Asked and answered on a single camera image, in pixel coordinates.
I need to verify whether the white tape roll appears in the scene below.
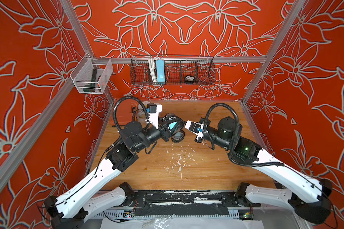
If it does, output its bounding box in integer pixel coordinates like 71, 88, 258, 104
138, 101, 150, 112

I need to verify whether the light blue power bank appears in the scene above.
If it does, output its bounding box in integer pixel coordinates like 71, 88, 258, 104
155, 59, 165, 84

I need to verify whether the clear acrylic wall box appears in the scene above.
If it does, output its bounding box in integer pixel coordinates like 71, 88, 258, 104
70, 54, 113, 94

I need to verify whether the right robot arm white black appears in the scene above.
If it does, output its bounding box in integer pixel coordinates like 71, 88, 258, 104
186, 116, 332, 224

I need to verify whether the dark green flashlight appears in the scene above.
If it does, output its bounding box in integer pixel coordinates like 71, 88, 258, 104
83, 68, 97, 93

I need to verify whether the clear black-rimmed pouch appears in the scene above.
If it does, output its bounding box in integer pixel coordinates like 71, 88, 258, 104
171, 131, 185, 143
161, 113, 185, 135

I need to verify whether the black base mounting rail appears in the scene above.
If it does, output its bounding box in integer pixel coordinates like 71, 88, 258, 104
111, 190, 260, 219

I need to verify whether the teal charger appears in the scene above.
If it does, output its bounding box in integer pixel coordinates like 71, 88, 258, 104
169, 121, 179, 132

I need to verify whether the clear tape roll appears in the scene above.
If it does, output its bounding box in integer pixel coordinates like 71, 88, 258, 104
136, 110, 146, 123

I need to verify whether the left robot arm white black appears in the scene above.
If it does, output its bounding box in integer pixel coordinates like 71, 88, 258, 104
44, 119, 178, 229

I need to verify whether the white cable in basket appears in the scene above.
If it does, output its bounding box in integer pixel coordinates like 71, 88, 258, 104
148, 57, 158, 84

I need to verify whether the black wire wall basket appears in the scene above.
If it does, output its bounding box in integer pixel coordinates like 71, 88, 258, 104
130, 54, 217, 86

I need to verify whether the orange plastic tool case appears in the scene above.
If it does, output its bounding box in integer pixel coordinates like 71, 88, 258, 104
117, 99, 139, 126

